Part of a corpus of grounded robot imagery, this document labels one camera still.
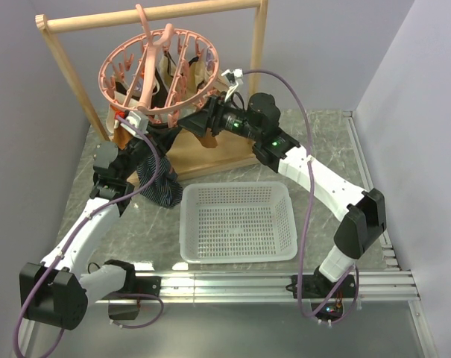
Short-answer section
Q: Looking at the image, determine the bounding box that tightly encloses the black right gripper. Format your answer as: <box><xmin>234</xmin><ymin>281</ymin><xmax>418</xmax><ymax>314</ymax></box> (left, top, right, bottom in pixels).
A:
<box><xmin>176</xmin><ymin>93</ymin><xmax>262</xmax><ymax>144</ymax></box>

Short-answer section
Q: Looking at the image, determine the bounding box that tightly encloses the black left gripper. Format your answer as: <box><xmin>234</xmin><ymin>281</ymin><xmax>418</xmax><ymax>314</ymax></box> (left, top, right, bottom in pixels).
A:
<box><xmin>119</xmin><ymin>123</ymin><xmax>181</xmax><ymax>182</ymax></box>

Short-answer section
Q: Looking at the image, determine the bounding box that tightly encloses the navy striped underwear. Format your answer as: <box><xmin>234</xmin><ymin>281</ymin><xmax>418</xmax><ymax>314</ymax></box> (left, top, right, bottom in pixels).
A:
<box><xmin>135</xmin><ymin>125</ymin><xmax>184</xmax><ymax>208</ymax></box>

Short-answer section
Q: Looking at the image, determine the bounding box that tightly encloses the pink round clip hanger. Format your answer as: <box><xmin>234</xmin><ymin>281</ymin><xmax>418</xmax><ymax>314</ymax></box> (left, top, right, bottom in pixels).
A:
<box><xmin>98</xmin><ymin>4</ymin><xmax>219</xmax><ymax>128</ymax></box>

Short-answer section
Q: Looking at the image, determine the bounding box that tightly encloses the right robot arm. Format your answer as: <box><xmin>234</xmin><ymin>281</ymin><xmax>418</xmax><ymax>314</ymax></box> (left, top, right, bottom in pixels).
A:
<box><xmin>177</xmin><ymin>92</ymin><xmax>387</xmax><ymax>298</ymax></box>

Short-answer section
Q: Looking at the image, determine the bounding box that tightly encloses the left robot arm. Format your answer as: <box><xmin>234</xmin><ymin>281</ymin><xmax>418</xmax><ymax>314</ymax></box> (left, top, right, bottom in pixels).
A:
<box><xmin>19</xmin><ymin>130</ymin><xmax>160</xmax><ymax>330</ymax></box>

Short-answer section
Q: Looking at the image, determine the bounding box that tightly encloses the brown hanging underwear left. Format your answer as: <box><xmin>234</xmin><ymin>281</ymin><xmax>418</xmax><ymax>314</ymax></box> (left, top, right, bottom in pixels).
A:
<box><xmin>104</xmin><ymin>92</ymin><xmax>136</xmax><ymax>148</ymax></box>

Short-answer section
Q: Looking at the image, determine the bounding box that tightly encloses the brown hanging underwear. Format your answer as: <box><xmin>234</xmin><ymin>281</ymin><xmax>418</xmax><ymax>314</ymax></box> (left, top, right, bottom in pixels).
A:
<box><xmin>104</xmin><ymin>92</ymin><xmax>136</xmax><ymax>148</ymax></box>
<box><xmin>195</xmin><ymin>133</ymin><xmax>218</xmax><ymax>148</ymax></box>

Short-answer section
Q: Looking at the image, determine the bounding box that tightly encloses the brown hanging underwear right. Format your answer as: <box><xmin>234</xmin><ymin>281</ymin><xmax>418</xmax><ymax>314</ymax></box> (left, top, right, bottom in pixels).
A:
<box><xmin>195</xmin><ymin>133</ymin><xmax>218</xmax><ymax>148</ymax></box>

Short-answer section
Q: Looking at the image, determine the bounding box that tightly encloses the cream hanging underwear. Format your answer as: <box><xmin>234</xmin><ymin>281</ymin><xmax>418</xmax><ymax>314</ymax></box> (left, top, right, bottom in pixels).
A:
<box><xmin>157</xmin><ymin>50</ymin><xmax>217</xmax><ymax>99</ymax></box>

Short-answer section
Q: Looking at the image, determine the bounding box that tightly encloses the wooden clothes rack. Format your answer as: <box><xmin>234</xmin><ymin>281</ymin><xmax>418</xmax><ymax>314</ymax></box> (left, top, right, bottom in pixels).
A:
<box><xmin>35</xmin><ymin>1</ymin><xmax>268</xmax><ymax>180</ymax></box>

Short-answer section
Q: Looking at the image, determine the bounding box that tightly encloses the white plastic basket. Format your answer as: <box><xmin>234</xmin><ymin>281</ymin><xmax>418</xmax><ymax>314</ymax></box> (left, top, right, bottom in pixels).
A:
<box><xmin>179</xmin><ymin>181</ymin><xmax>297</xmax><ymax>264</ymax></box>

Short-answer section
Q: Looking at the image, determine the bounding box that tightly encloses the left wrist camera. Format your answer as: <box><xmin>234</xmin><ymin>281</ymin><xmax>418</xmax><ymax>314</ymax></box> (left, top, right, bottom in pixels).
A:
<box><xmin>113</xmin><ymin>111</ymin><xmax>149</xmax><ymax>136</ymax></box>

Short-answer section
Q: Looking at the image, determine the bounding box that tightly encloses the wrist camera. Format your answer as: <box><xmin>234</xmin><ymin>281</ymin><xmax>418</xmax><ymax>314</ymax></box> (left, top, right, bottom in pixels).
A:
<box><xmin>221</xmin><ymin>69</ymin><xmax>244</xmax><ymax>101</ymax></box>
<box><xmin>113</xmin><ymin>111</ymin><xmax>149</xmax><ymax>136</ymax></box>

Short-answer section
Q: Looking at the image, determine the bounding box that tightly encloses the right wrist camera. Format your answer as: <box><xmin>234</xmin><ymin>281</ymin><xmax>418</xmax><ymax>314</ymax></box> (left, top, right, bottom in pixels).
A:
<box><xmin>221</xmin><ymin>69</ymin><xmax>244</xmax><ymax>101</ymax></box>

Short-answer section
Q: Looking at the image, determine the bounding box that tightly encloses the aluminium rail frame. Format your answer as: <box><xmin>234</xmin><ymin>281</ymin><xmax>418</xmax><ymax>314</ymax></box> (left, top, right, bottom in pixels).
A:
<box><xmin>9</xmin><ymin>110</ymin><xmax>431</xmax><ymax>358</ymax></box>

